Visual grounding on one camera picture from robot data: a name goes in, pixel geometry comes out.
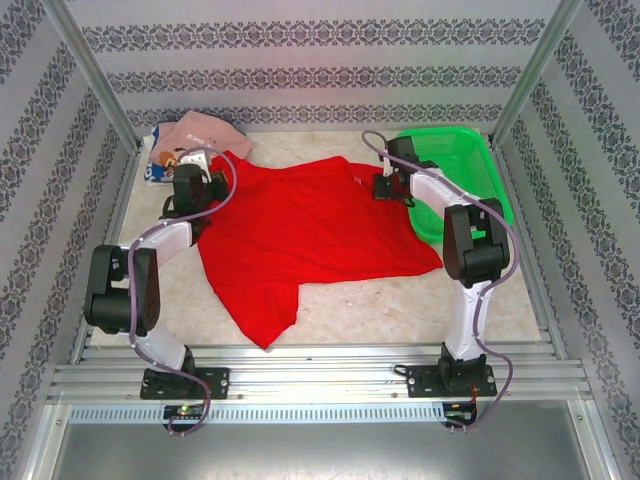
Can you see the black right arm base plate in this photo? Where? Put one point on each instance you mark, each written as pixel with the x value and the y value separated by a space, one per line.
pixel 422 382

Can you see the aluminium mounting rail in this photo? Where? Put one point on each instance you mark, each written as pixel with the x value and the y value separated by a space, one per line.
pixel 310 372

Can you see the aluminium frame post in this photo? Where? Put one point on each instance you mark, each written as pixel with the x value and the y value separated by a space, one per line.
pixel 537 65
pixel 86 65

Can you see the green plastic basket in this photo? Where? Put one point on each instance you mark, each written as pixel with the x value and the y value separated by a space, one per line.
pixel 480 165

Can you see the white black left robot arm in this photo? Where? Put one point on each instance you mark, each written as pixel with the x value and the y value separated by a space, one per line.
pixel 165 240

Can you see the red t-shirt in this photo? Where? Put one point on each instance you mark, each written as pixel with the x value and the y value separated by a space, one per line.
pixel 310 225

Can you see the folded white blue t-shirt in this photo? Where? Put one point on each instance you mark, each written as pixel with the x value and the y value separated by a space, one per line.
pixel 152 172

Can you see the aluminium table side rail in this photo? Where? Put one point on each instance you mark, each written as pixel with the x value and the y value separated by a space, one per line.
pixel 542 305
pixel 122 200

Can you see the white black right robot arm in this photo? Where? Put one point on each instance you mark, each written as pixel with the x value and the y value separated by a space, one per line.
pixel 467 320

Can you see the folded pink printed t-shirt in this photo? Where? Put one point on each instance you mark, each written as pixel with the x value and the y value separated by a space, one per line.
pixel 215 132

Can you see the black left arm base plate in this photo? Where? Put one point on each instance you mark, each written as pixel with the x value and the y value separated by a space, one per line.
pixel 215 382

